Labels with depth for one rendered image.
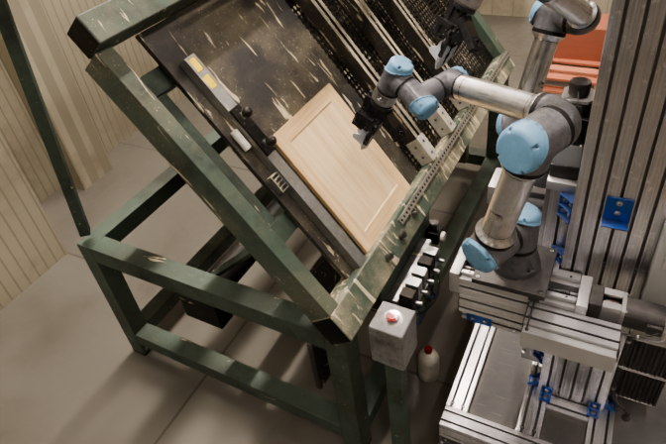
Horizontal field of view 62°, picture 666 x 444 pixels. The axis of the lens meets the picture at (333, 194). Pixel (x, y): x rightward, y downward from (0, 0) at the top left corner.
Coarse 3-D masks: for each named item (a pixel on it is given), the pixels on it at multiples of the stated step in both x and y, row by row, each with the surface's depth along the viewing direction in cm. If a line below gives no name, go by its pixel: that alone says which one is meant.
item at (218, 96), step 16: (208, 96) 189; (224, 96) 189; (224, 112) 190; (240, 128) 191; (256, 144) 192; (272, 160) 194; (288, 176) 196; (288, 192) 199; (304, 192) 198; (304, 208) 200; (320, 208) 201; (320, 224) 201; (336, 224) 203; (336, 240) 202; (352, 256) 203
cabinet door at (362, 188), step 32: (320, 96) 223; (288, 128) 206; (320, 128) 217; (352, 128) 229; (288, 160) 202; (320, 160) 212; (352, 160) 223; (384, 160) 235; (320, 192) 206; (352, 192) 217; (384, 192) 229; (352, 224) 211; (384, 224) 222
